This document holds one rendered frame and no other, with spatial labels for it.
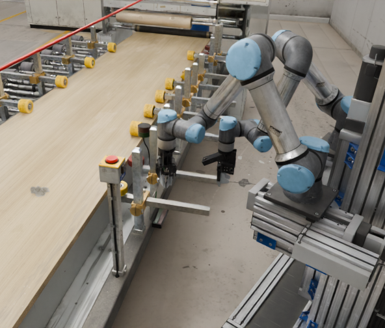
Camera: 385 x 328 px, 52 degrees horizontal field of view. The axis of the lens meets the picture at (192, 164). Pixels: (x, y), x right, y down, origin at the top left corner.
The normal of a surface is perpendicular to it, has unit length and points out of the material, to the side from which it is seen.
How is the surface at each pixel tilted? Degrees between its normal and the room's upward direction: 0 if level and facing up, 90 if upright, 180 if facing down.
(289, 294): 0
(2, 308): 0
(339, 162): 90
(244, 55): 84
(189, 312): 0
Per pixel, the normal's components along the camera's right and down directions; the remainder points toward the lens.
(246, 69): -0.55, 0.30
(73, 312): 0.04, -0.86
